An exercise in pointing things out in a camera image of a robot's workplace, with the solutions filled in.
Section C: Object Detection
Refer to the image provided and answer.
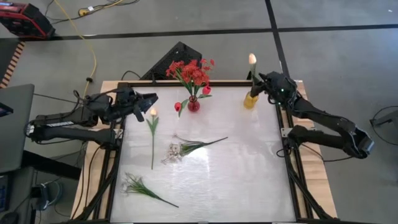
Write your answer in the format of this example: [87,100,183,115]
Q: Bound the black perforated crate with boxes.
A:
[140,41,203,82]

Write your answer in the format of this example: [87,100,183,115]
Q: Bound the black keyboard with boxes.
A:
[0,174,10,212]

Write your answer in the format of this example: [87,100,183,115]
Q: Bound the yellow glass vase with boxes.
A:
[243,91,259,110]

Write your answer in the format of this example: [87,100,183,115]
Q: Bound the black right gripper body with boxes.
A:
[263,70,299,106]

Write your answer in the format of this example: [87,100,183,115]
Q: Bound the red glass vase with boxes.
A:
[187,95,201,113]

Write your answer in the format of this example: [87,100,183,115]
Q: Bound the white flower bunch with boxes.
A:
[121,172,180,208]
[160,134,229,165]

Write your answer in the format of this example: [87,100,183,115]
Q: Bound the black table frame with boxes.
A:
[73,80,340,224]

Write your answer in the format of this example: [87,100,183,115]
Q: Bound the cream tulip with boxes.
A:
[146,107,160,170]
[248,52,258,94]

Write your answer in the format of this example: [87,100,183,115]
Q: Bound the red flower bunch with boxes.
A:
[165,60,200,94]
[183,58,216,86]

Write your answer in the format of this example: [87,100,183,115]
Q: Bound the red tulip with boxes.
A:
[174,98,190,118]
[195,85,213,101]

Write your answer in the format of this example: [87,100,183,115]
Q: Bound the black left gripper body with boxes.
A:
[114,86,147,119]

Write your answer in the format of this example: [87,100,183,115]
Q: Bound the red black tool cart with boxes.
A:
[0,1,56,39]

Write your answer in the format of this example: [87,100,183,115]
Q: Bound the yellow cable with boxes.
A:
[52,0,141,105]

